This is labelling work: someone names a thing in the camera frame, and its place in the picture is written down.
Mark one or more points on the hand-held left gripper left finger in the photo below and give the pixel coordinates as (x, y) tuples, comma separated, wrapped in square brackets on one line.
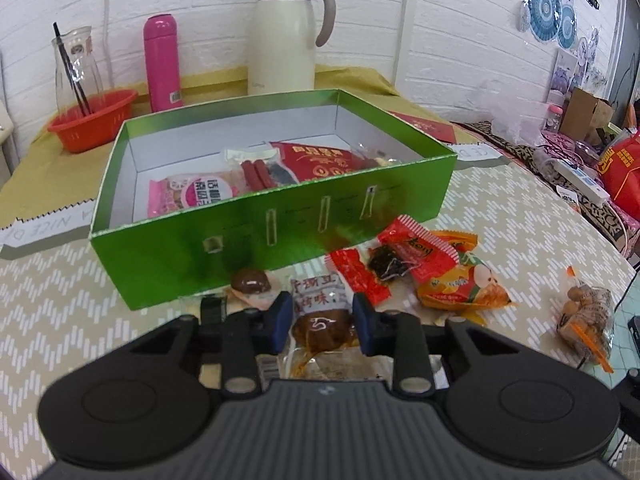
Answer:
[(280, 322)]

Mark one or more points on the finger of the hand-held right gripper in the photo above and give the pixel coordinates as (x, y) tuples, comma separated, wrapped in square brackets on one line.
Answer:
[(635, 327)]

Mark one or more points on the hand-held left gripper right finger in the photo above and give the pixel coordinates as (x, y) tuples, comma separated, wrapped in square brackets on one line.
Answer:
[(363, 325)]

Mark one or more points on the brown braised snack white label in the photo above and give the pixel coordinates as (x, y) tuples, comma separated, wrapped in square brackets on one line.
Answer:
[(322, 325)]

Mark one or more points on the green cardboard box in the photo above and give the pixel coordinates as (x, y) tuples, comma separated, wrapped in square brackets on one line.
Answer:
[(200, 255)]

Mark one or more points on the pink lotus root snack packet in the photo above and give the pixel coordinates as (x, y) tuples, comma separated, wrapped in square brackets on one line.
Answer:
[(200, 192)]

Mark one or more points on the red sausage packet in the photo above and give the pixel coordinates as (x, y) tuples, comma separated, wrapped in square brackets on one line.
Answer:
[(255, 170)]

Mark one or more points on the red nut packet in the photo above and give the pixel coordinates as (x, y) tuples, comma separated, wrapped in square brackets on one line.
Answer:
[(325, 162)]

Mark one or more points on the clear yellow snack packet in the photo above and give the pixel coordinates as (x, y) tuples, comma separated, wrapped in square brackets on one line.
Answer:
[(382, 159)]

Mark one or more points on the teal diamond-pattern tablecloth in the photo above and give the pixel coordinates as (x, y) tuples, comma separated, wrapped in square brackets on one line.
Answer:
[(627, 355)]

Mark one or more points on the small red snack packet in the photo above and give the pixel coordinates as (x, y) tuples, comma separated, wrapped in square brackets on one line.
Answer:
[(360, 277)]

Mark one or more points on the clear peanut packet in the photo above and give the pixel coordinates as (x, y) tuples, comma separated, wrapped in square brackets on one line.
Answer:
[(587, 320)]

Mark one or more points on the small brown round snack packet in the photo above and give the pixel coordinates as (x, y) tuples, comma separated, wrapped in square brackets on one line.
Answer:
[(252, 282)]

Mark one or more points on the red packet with dark contents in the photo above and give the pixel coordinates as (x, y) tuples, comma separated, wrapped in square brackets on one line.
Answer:
[(415, 250)]

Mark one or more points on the orange yellow snack packet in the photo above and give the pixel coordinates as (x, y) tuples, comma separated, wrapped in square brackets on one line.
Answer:
[(460, 285)]

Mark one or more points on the red shopping bag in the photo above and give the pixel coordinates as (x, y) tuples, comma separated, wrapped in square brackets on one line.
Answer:
[(622, 170)]

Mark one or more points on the white power strip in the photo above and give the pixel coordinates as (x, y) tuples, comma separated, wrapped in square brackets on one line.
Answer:
[(575, 180)]

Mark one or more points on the beige chevron tablecloth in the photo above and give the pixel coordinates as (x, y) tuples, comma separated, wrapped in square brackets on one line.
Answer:
[(75, 300)]

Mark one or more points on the red envelope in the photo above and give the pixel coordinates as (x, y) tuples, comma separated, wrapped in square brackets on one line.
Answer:
[(425, 127)]

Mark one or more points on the pink-lid plastic bottle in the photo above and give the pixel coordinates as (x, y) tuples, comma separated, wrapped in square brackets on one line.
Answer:
[(552, 117)]

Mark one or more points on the leopard print cloth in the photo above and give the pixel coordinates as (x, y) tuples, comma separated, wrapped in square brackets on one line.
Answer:
[(500, 137)]

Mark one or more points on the red plastic basket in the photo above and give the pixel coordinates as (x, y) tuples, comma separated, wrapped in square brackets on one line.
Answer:
[(95, 127)]

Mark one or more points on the yellow tablecloth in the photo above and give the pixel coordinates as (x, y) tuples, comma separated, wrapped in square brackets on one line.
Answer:
[(50, 175)]

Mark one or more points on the cream thermos jug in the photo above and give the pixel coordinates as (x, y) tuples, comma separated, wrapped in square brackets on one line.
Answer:
[(280, 40)]

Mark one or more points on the pink insulated bottle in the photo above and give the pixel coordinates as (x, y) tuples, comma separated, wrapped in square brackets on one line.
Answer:
[(162, 65)]

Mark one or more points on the black chopstick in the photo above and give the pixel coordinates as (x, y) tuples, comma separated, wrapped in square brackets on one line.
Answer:
[(80, 90), (70, 70)]

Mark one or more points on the glass carafe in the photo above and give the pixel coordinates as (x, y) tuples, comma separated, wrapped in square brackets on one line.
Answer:
[(77, 75)]

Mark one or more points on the wall poster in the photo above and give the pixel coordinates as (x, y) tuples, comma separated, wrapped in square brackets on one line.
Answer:
[(575, 67)]

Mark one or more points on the large blue round wall decoration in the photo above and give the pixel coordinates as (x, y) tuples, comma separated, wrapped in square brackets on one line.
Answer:
[(544, 5)]

